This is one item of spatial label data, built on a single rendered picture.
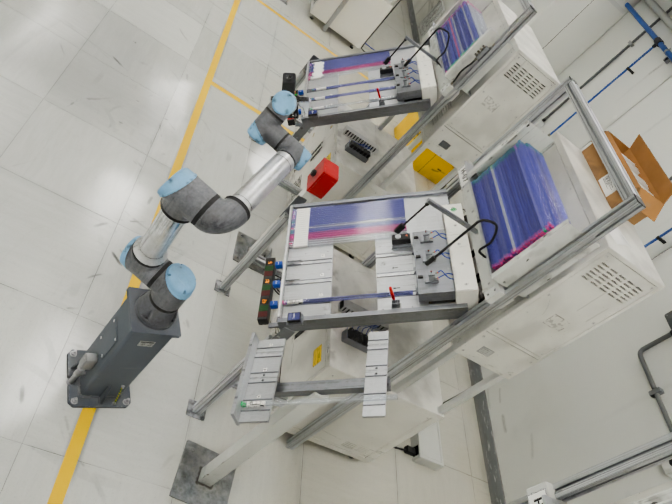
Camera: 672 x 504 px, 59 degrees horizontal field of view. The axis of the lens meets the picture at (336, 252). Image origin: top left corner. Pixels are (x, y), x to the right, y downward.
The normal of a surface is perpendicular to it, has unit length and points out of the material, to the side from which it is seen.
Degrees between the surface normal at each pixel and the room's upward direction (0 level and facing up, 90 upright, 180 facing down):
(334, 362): 0
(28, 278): 0
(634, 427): 91
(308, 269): 45
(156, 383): 0
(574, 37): 90
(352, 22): 90
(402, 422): 90
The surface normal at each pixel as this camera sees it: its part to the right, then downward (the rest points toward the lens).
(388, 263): -0.14, -0.72
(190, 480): 0.60, -0.57
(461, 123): -0.02, 0.70
